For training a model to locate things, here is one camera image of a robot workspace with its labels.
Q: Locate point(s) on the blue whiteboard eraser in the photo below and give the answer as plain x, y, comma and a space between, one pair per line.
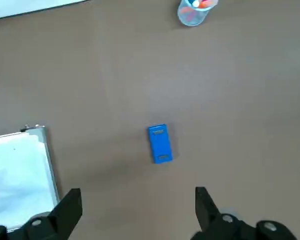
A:
160, 145

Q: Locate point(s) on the blue marker white cap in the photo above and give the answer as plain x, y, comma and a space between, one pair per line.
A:
195, 3

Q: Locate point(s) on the translucent pen cup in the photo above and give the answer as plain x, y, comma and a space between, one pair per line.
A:
191, 20

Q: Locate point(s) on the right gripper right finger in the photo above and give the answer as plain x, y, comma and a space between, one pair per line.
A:
215, 225

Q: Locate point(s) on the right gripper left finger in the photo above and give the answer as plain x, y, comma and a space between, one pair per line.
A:
55, 220

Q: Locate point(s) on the orange pink marker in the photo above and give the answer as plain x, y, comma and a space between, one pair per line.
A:
206, 4

